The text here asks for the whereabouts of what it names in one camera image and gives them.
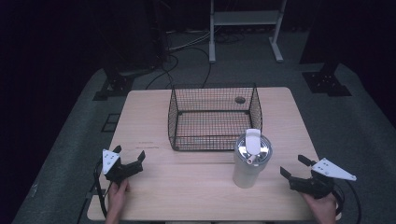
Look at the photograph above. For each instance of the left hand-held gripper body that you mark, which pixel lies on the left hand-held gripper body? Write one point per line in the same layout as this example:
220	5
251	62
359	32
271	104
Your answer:
120	169

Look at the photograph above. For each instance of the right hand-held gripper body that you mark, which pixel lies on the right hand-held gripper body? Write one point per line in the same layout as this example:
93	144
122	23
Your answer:
320	179

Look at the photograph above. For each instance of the white tumbler cup with lid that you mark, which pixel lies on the white tumbler cup with lid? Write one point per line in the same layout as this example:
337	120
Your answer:
251	160

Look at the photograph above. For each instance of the person's left hand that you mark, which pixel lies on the person's left hand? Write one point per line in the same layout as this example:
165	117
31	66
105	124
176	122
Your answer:
118	194

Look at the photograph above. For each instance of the person's right hand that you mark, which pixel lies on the person's right hand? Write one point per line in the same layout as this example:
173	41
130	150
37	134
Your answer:
322	207

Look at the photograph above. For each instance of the black stand base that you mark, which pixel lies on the black stand base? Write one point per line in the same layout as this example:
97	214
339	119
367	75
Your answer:
113	87

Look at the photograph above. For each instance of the black stand base plate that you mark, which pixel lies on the black stand base plate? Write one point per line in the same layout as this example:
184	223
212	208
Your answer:
326	83

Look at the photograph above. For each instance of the white metal stand frame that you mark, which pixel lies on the white metal stand frame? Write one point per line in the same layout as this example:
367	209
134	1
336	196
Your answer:
246	21

